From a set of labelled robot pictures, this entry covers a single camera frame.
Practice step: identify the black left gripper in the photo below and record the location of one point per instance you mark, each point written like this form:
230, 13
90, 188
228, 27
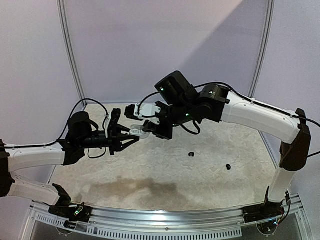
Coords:
115, 138

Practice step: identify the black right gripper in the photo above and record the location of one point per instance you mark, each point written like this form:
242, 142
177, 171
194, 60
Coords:
162, 122

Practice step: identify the white oval earbud charging case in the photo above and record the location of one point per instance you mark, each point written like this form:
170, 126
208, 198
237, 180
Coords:
140, 131

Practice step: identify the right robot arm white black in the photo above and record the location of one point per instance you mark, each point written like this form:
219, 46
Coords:
219, 102

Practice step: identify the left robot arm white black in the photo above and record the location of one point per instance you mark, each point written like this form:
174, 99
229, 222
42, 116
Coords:
83, 133

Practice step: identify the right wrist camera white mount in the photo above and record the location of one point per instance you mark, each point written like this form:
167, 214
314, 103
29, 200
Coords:
147, 112

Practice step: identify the aluminium front rail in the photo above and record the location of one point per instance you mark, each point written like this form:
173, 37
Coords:
124, 224

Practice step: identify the right aluminium wall post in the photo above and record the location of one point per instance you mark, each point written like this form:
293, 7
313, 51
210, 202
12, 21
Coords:
263, 46

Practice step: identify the aluminium wall post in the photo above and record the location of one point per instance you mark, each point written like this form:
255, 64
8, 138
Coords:
263, 46
61, 4

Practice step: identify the left aluminium wall post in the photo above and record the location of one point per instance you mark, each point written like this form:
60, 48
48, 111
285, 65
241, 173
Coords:
61, 4

